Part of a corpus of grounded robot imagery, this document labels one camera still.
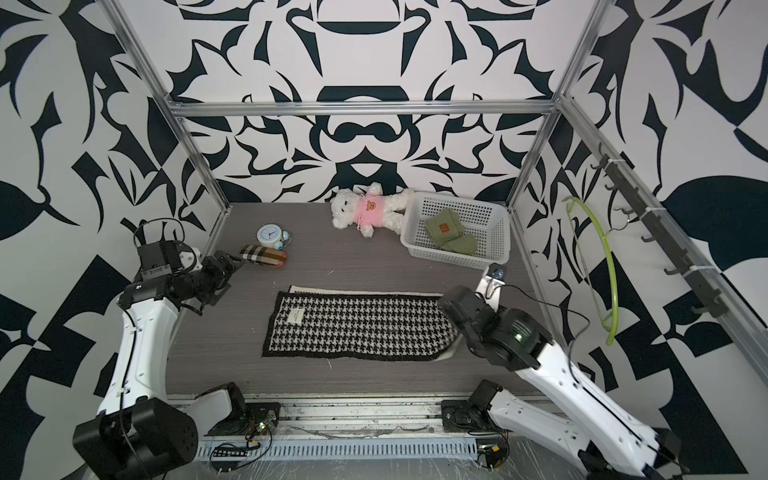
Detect green plastic hanger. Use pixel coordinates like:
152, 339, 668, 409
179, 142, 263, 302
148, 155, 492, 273
562, 196, 620, 346

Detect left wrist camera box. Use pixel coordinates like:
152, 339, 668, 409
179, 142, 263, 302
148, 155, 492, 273
137, 240, 198, 281

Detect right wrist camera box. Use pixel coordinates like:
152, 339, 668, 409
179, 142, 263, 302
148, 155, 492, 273
475, 263, 507, 311

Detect white teddy bear pink shirt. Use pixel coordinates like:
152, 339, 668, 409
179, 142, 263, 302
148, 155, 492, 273
330, 182, 414, 238

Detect plaid beige pouch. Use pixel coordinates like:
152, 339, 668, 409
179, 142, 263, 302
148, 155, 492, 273
240, 245, 287, 268

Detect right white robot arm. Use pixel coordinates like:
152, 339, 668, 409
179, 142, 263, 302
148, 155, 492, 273
438, 286, 681, 479

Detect white slotted cable duct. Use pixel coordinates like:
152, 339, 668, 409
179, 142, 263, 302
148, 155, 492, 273
194, 436, 481, 462

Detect small blue alarm clock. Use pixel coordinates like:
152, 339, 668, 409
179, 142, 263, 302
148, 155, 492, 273
256, 223, 291, 251

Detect green knitted scarf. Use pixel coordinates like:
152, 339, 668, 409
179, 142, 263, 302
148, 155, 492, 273
425, 208, 464, 248
440, 234, 478, 256

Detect houndstooth black white garment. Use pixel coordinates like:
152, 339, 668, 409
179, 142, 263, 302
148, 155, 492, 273
262, 285, 461, 362

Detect aluminium frame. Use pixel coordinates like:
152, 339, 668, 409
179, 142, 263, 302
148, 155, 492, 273
95, 0, 768, 415

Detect white plastic basket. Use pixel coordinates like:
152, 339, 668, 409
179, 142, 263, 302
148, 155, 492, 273
400, 192, 511, 270

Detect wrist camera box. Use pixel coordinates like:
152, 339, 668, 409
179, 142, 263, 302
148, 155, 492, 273
137, 240, 198, 281
475, 263, 507, 311

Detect black wall hook rail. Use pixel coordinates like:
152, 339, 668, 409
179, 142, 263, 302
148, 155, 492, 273
594, 142, 729, 318

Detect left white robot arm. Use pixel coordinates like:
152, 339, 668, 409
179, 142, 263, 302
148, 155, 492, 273
73, 250, 247, 479

